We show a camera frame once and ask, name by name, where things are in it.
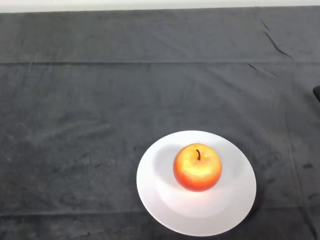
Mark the white round plate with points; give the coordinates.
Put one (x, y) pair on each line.
(200, 212)

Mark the black rounded object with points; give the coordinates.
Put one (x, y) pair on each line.
(317, 93)

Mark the red yellow apple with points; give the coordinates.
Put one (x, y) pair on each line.
(197, 170)

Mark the black table cloth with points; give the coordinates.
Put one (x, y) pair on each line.
(125, 87)

